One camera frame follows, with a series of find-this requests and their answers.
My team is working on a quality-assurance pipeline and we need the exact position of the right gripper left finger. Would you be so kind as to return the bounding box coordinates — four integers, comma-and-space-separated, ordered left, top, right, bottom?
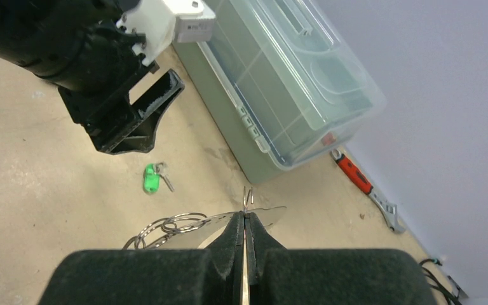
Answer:
38, 212, 245, 304

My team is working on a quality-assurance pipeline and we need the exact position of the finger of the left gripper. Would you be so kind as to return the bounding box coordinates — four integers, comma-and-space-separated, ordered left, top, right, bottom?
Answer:
97, 69, 185, 155

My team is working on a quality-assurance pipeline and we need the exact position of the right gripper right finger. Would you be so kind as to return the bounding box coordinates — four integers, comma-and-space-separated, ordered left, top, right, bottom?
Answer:
245, 213, 436, 304

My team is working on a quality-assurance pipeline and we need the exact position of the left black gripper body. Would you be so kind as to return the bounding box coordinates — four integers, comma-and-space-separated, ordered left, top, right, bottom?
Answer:
58, 25, 152, 143

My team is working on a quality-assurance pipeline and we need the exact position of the key with green tag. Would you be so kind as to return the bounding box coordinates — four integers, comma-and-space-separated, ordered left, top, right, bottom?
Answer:
143, 162, 175, 194

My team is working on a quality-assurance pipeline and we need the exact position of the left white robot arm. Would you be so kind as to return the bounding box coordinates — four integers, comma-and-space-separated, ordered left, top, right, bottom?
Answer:
0, 1, 184, 155

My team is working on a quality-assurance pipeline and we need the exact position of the grey plastic toolbox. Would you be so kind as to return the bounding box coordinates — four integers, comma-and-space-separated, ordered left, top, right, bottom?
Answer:
173, 1, 386, 184

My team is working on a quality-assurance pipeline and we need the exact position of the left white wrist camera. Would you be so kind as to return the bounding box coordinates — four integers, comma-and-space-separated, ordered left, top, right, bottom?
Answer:
116, 0, 216, 66

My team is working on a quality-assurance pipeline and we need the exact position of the orange handled adjustable wrench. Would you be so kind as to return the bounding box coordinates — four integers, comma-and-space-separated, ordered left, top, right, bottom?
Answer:
330, 149, 406, 234

